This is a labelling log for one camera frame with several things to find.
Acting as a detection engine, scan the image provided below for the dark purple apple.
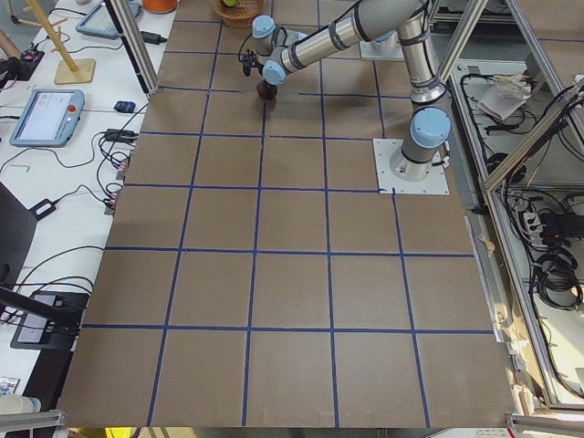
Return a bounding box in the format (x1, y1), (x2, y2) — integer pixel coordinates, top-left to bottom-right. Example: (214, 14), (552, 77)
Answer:
(255, 80), (278, 100)

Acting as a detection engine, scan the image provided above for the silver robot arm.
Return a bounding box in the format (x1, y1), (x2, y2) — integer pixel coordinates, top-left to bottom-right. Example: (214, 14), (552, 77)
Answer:
(240, 0), (451, 183)

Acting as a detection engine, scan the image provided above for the woven wicker basket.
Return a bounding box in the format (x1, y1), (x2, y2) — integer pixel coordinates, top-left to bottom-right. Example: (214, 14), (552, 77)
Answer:
(214, 0), (266, 29)

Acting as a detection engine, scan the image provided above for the small blue object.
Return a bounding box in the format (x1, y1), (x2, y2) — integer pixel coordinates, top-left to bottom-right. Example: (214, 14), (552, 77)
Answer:
(113, 100), (136, 113)

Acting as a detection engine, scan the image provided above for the black power adapter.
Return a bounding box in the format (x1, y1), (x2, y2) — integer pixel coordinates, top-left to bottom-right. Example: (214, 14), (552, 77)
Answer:
(28, 199), (57, 221)

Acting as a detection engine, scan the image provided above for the crumpled white paper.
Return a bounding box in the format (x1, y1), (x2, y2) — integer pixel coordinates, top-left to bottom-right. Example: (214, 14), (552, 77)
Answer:
(476, 74), (532, 121)

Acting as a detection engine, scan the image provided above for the orange container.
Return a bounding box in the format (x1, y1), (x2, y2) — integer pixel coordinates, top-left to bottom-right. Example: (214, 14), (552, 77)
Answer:
(141, 0), (179, 15)

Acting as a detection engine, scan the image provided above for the blue teach pendant near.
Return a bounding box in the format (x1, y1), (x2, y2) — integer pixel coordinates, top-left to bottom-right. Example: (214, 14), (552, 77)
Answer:
(9, 89), (85, 148)

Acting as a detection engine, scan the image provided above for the blue teach pendant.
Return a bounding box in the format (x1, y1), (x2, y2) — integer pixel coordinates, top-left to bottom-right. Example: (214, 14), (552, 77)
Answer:
(75, 2), (119, 39)
(9, 89), (85, 148)

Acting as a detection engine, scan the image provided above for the black power strip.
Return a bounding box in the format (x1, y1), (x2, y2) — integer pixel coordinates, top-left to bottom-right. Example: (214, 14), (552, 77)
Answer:
(539, 213), (583, 239)

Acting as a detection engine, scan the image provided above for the black monitor stand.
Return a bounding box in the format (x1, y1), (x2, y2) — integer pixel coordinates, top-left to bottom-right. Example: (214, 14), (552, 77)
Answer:
(1, 186), (92, 351)

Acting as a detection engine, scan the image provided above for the wooden mug tree stand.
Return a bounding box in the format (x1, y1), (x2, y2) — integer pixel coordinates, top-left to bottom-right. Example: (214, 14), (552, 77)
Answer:
(23, 0), (96, 86)

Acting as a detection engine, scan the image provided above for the blue teach pendant far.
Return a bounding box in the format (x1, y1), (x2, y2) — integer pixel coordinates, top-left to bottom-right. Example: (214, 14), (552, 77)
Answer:
(75, 2), (119, 39)

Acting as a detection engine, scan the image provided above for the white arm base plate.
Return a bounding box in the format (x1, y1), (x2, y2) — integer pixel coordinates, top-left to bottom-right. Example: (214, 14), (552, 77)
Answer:
(360, 38), (404, 62)
(372, 139), (450, 195)

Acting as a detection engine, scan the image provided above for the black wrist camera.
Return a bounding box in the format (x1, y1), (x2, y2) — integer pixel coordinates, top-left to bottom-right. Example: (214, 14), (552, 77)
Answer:
(238, 49), (256, 77)

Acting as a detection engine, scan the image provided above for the aluminium frame post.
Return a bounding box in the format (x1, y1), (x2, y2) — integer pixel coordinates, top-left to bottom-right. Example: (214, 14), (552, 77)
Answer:
(104, 0), (160, 96)

